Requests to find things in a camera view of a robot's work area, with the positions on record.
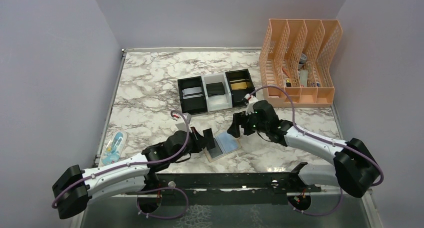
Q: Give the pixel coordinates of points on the black white card tray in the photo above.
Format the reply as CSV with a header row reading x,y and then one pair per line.
x,y
204,104

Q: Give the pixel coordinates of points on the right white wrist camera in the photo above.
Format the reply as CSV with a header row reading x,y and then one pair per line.
x,y
250,101

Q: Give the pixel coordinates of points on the grey tape roll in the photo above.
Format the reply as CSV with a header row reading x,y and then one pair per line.
x,y
302,61

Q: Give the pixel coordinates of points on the gold card in tray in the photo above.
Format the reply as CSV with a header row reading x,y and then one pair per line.
x,y
240,85

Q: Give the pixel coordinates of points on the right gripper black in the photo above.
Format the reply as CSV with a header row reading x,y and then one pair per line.
x,y
239,118

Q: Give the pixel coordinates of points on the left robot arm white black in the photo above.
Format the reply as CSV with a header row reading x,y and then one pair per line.
x,y
76,188

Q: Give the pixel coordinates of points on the black metal base rail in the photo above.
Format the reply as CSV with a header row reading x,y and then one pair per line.
x,y
276,188

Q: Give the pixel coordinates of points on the silver card in tray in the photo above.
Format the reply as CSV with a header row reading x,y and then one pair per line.
x,y
192,92

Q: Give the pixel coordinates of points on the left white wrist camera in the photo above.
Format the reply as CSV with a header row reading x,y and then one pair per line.
x,y
182,122

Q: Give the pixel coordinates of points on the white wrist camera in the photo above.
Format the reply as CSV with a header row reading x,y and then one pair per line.
x,y
182,122
250,101

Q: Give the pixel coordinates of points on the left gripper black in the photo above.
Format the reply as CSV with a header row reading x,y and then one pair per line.
x,y
198,140

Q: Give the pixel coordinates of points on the orange plastic desk organizer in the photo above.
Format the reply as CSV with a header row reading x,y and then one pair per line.
x,y
295,62

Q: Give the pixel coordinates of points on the blue patterned sticker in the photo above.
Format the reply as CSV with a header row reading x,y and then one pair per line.
x,y
112,152

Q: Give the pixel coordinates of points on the black card in tray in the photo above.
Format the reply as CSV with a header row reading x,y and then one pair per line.
x,y
214,89

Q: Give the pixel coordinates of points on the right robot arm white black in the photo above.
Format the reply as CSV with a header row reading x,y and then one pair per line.
x,y
355,169

